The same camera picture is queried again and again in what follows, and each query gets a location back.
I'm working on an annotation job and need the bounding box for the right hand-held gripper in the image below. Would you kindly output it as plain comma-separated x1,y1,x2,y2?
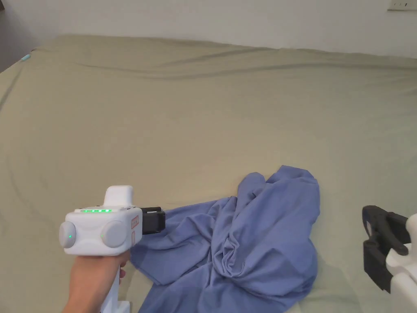
362,205,417,313

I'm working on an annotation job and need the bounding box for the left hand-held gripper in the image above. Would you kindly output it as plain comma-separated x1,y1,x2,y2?
59,185,167,313

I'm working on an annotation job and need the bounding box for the blue shirt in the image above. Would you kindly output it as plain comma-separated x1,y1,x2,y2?
130,164,322,313

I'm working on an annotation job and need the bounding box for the person's left forearm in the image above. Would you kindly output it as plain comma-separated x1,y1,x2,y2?
60,296,104,313

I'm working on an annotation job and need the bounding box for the person's left hand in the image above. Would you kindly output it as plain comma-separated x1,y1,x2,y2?
65,254,130,304

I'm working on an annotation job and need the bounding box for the bed with pale green sheet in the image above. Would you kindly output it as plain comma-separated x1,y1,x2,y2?
0,34,417,313

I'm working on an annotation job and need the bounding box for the white wall socket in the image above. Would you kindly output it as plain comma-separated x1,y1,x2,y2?
387,0,417,11

